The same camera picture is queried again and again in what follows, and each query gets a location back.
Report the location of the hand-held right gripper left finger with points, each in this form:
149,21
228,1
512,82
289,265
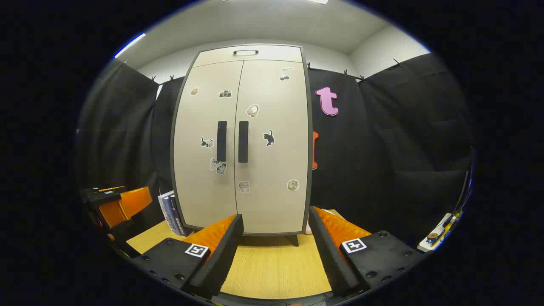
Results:
225,250

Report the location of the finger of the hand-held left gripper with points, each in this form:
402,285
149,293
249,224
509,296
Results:
123,206

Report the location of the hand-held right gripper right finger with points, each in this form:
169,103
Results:
329,250

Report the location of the beige door camera sticker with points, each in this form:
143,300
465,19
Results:
195,170

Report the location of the beige door black cat sticker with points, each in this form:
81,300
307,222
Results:
276,170

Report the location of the beige double-door shoe cabinet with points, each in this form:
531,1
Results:
272,53

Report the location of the white book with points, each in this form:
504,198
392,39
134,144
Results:
165,206

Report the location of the dark blue book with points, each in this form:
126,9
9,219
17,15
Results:
176,216

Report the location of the black backdrop cloth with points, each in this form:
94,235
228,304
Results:
382,148

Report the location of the ceiling light strip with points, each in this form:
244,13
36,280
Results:
129,44

